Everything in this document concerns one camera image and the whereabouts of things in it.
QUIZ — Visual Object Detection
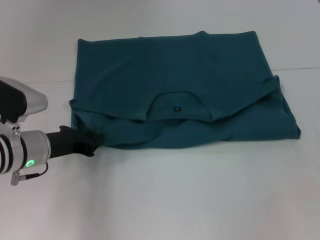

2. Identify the teal FREE! print T-shirt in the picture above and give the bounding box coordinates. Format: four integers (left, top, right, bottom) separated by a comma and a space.
68, 30, 302, 151

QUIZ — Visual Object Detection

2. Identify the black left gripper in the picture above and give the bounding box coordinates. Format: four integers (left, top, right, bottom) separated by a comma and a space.
46, 125, 105, 158

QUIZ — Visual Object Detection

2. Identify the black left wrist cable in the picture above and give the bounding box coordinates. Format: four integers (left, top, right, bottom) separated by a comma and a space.
10, 161, 50, 186

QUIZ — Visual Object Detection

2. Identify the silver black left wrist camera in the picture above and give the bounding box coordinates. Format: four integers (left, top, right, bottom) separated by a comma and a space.
0, 76, 49, 138

